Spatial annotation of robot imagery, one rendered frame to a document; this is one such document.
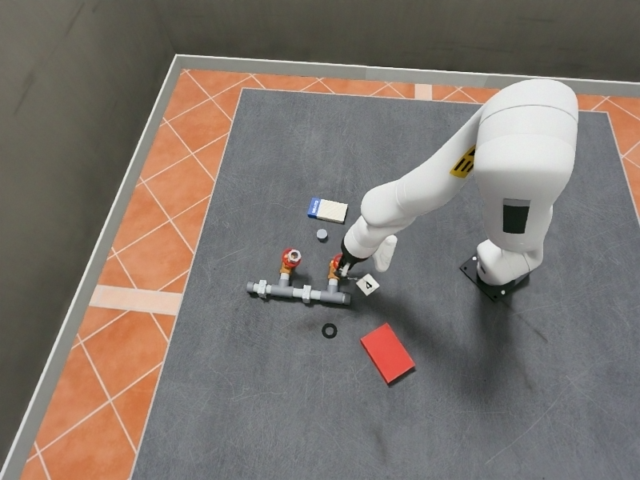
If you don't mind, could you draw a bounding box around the grey pipe tee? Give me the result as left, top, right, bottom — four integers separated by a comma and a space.
246, 249, 351, 305

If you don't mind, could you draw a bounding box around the grey hexagonal nut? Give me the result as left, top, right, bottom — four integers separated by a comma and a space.
287, 250, 301, 263

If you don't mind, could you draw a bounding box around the red flat rectangular pad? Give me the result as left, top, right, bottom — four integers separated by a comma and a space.
360, 323, 415, 383

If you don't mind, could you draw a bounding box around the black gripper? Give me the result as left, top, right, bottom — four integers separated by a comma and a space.
334, 236, 369, 280

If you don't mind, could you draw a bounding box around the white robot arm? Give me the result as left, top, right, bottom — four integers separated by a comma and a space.
344, 79, 578, 286

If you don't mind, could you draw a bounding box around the white tag on silver chain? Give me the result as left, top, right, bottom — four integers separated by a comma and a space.
356, 274, 379, 296

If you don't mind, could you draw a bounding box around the dark grey rubber ring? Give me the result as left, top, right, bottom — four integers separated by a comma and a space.
322, 323, 337, 338

